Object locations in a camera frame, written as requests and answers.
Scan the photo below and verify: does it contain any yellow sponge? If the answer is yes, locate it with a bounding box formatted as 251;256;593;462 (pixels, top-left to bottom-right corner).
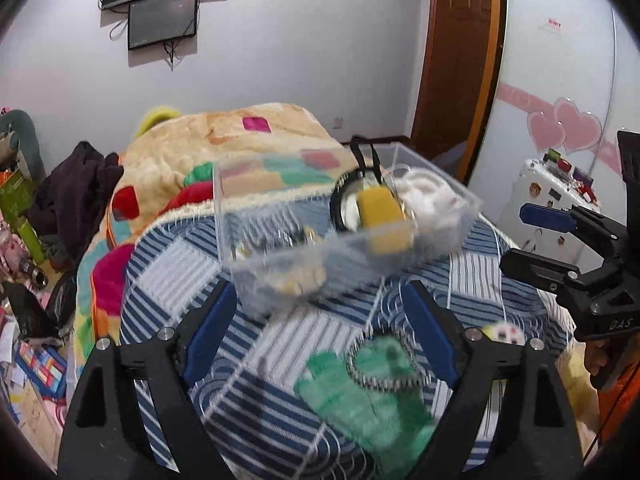
357;186;417;254

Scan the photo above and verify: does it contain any black round strapped item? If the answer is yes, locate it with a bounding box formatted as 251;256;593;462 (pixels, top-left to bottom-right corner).
329;140;402;234

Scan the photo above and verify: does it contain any large pink heart sticker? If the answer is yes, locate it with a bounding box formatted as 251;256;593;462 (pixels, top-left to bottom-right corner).
554;97;604;154

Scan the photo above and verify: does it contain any black plastic bag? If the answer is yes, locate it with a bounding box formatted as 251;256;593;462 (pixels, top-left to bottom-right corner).
0;280;77;342

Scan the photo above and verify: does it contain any white suitcase with stickers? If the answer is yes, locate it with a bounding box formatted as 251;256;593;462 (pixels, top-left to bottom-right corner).
499;157;602;262

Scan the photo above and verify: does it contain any colourful toy box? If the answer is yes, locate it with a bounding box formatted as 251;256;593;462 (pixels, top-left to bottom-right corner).
14;342;69;402

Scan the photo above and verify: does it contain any yellow plush toy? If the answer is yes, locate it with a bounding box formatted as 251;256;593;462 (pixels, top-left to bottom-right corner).
554;345;602;432

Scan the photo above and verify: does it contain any clear plastic storage box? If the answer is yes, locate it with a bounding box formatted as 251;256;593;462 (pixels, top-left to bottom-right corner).
212;142;485;318

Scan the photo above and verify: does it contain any beige printed blanket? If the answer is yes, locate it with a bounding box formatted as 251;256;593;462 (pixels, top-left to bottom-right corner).
75;104;362;361

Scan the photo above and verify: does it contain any brown wooden door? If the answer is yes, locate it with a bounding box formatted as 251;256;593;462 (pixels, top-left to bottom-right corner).
409;0;507;182

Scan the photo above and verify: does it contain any dark purple clothing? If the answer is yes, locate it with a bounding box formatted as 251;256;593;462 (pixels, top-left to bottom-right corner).
27;141;125;267

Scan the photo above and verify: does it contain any person's right hand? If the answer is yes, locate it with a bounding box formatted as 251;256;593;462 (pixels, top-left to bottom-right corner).
583;341;609;377

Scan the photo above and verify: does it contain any yellow-green plush toy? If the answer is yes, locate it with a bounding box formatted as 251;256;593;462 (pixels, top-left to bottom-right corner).
136;105;184;137

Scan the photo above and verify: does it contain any small pink heart sticker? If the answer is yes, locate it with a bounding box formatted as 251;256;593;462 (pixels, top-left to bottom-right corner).
527;110;567;154

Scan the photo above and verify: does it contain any small white pink plush toy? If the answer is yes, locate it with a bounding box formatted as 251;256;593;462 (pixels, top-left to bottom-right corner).
482;322;527;346

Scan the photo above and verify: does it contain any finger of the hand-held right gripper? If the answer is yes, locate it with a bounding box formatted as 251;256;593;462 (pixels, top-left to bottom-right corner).
499;248;602;307
519;202;628;257

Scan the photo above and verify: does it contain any white soft cloth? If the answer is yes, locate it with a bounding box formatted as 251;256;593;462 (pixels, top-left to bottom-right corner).
394;167;467;257

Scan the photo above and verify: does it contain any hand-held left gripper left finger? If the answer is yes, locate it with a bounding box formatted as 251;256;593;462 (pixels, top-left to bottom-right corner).
59;280;238;480

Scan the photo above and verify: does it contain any beige soft item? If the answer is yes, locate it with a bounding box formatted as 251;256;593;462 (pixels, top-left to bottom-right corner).
235;230;329;297

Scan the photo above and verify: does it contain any small black wall monitor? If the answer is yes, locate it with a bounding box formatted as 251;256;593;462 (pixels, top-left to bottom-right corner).
127;0;200;51

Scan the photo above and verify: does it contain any green knitted glove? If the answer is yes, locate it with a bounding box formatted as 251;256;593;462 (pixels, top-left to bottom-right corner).
294;336;437;479

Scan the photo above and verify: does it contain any blue striped bed sheet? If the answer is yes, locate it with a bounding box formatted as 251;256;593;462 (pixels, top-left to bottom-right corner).
120;209;572;480

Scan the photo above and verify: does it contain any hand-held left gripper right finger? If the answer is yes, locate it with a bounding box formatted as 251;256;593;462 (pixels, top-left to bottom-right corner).
402;280;586;480

